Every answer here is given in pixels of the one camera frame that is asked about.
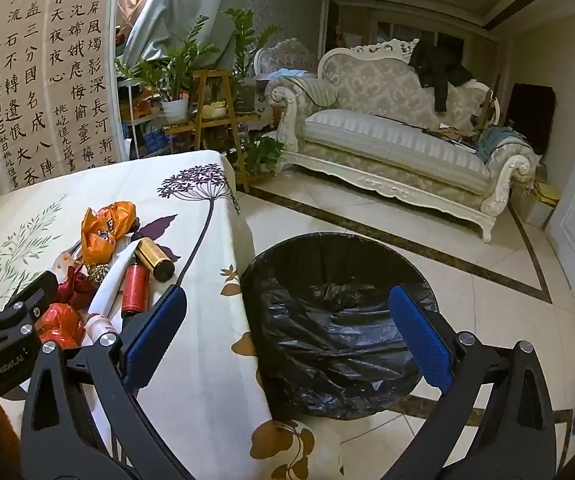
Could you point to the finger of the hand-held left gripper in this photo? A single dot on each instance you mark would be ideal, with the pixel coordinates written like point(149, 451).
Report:
point(42, 285)

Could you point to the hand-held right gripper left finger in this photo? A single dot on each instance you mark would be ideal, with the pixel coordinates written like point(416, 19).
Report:
point(160, 325)

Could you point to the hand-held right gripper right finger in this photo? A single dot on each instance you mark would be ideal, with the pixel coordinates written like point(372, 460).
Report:
point(417, 330)

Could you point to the red cylinder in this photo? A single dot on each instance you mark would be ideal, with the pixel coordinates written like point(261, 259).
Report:
point(134, 290)

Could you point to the orange-red plastic wrapper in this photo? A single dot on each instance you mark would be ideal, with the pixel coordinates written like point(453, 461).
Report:
point(62, 325)

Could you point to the white squeeze tube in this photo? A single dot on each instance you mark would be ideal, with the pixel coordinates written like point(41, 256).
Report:
point(110, 290)

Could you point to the gold and black cylinder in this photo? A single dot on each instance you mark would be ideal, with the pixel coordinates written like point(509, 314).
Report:
point(152, 257)

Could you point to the orange plastic bag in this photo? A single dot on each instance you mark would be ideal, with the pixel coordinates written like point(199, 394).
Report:
point(105, 232)

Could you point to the black-lined trash bin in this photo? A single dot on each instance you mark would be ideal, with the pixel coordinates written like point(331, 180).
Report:
point(327, 330)

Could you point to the brown wooden table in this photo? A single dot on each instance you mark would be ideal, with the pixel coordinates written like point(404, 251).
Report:
point(0, 425)

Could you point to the floral tablecloth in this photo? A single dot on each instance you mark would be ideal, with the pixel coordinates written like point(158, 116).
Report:
point(192, 200)

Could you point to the yellow box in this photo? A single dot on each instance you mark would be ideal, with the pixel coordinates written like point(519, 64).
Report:
point(542, 195)

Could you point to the white metal rack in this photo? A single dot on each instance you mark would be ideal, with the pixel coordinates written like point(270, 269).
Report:
point(135, 120)

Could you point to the ornate white sofa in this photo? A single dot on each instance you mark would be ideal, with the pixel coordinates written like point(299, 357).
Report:
point(392, 135)

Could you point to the brown papers pile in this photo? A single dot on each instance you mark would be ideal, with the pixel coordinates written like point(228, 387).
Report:
point(455, 135)

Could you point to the small leafy plant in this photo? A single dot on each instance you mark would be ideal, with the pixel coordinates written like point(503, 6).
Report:
point(262, 152)

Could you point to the blue cloth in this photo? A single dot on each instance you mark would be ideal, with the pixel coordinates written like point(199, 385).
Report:
point(497, 142)

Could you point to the green plant in white pot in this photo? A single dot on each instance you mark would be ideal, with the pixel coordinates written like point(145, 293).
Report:
point(175, 110)

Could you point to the yellow bowl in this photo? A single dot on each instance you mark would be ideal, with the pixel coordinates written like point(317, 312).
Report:
point(215, 109)

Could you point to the calligraphy paper sheet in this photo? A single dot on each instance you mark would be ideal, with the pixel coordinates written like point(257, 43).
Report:
point(67, 60)

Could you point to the dark brown panel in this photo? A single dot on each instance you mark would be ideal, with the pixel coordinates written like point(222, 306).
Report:
point(532, 120)

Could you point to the wooden plant stand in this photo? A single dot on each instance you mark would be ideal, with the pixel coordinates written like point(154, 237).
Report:
point(212, 73)

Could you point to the black jacket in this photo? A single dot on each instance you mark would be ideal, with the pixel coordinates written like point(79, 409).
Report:
point(435, 67)

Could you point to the tall green plant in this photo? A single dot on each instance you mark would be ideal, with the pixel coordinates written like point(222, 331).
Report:
point(245, 40)

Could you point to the ornate white armchair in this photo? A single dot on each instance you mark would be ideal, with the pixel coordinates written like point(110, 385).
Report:
point(287, 55)

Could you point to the grey-blue curtain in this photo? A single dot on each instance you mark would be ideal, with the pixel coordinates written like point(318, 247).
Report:
point(182, 0)

